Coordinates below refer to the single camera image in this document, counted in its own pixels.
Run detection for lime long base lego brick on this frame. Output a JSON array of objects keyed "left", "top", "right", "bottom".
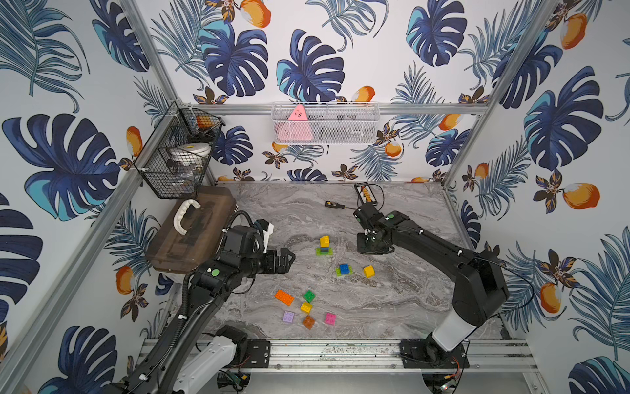
[{"left": 316, "top": 248, "right": 333, "bottom": 256}]

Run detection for pink square lego brick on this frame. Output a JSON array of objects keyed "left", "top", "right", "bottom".
[{"left": 324, "top": 313, "right": 336, "bottom": 326}]

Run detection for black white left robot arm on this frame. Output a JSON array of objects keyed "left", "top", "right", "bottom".
[{"left": 103, "top": 210, "right": 295, "bottom": 393}]

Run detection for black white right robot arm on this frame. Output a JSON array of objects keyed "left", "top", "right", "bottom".
[{"left": 354, "top": 204, "right": 510, "bottom": 369}]

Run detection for yellow lego brick near arm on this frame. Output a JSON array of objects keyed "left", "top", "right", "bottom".
[{"left": 364, "top": 265, "right": 376, "bottom": 278}]

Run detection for orange long lego brick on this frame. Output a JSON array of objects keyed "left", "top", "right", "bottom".
[{"left": 275, "top": 290, "right": 295, "bottom": 306}]

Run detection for green square lego brick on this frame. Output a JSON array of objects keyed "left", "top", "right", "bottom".
[{"left": 304, "top": 290, "right": 316, "bottom": 303}]

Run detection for purple square lego brick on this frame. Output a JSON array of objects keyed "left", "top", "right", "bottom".
[{"left": 282, "top": 311, "right": 295, "bottom": 324}]

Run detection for yellow sloped lego brick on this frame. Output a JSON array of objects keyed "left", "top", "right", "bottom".
[{"left": 300, "top": 302, "right": 313, "bottom": 314}]

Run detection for brown square lego brick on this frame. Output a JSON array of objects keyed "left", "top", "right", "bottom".
[{"left": 303, "top": 315, "right": 316, "bottom": 330}]

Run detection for black screwdriver bit case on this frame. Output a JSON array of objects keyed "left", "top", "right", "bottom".
[{"left": 354, "top": 182, "right": 378, "bottom": 207}]

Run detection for black yellow screwdriver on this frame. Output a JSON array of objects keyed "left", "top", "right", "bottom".
[{"left": 324, "top": 200, "right": 356, "bottom": 210}]

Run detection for brown translucent tool case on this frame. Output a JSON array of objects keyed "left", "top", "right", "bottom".
[{"left": 145, "top": 186, "right": 236, "bottom": 274}]

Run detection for white object in basket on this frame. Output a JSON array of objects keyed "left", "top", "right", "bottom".
[{"left": 169, "top": 143, "right": 212, "bottom": 165}]

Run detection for pink triangular object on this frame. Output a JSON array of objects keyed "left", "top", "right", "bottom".
[{"left": 274, "top": 104, "right": 314, "bottom": 144}]

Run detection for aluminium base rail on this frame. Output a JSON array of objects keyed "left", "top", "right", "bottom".
[{"left": 137, "top": 337, "right": 537, "bottom": 373}]

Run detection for white wire wall shelf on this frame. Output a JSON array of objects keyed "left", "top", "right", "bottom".
[{"left": 271, "top": 103, "right": 382, "bottom": 145}]

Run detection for black wire basket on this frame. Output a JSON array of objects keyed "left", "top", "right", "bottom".
[{"left": 133, "top": 103, "right": 226, "bottom": 200}]

